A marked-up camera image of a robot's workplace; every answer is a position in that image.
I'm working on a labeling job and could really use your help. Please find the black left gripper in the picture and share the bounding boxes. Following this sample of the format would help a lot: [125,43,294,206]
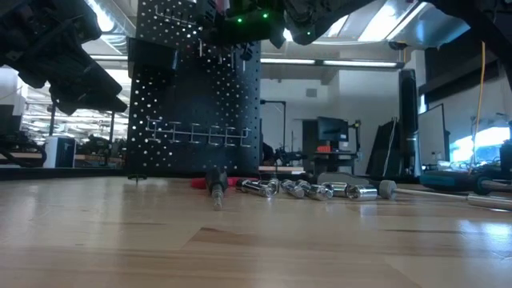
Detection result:
[0,0,129,116]

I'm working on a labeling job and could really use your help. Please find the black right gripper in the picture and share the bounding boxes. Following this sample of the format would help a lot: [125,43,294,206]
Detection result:
[195,0,287,50]

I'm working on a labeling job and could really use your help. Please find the black perforated pegboard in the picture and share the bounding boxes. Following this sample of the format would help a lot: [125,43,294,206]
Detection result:
[126,0,262,176]

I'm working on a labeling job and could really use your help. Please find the black screwdriver blue-slotted handle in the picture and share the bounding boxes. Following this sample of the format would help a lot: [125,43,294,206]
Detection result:
[205,166,230,212]

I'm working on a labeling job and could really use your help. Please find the ceiling light strip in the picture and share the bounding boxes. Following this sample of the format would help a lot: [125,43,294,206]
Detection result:
[90,54,129,62]
[259,58,406,70]

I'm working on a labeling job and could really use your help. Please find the wooden background bench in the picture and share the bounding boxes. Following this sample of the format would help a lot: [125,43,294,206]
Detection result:
[0,153,128,164]

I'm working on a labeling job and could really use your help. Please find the black plastic pegboard bin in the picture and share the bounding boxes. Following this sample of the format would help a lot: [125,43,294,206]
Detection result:
[127,37,178,80]

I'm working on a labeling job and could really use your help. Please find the white floor container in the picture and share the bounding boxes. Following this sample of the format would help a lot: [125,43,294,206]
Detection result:
[42,134,78,170]

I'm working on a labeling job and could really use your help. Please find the thin black pole stand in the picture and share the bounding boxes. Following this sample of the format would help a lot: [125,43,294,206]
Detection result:
[259,99,287,161]

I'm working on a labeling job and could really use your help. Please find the person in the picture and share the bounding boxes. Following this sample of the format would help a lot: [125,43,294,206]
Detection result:
[262,142,278,166]

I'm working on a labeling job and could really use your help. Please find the black monitor on stand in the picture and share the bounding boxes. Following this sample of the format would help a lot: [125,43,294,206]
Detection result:
[316,116,350,142]

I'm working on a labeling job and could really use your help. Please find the black background desk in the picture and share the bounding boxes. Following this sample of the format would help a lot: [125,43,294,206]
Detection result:
[310,150,362,176]

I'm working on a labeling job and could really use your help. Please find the black leaning panels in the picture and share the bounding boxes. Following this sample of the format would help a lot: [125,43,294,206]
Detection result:
[365,117,401,178]

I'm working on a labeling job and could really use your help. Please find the black tower fan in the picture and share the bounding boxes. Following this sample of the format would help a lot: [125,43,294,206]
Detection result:
[398,68,424,178]

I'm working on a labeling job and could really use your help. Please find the dark overhead beam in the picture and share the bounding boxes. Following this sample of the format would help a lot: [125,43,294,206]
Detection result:
[418,38,512,97]

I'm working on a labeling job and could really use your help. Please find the bright display screen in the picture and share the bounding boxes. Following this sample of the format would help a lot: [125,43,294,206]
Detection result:
[450,126,512,163]

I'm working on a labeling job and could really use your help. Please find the black aluminium table frame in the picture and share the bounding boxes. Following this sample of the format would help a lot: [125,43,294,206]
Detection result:
[0,166,421,185]

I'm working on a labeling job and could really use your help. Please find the black cable bundle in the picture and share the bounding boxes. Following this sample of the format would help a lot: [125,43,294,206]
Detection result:
[0,131,48,169]

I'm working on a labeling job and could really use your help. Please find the chrome wire ring tool rack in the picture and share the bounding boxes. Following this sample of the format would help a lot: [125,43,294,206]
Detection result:
[146,116,252,149]

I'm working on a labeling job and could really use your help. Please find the silver ceiling duct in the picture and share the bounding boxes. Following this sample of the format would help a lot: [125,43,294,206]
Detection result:
[383,0,473,50]

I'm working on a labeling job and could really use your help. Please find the white panel black frame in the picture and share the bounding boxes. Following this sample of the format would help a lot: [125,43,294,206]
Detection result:
[417,103,452,171]

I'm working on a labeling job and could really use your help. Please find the yellow hanging cable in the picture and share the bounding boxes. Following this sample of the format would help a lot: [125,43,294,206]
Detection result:
[468,39,488,168]

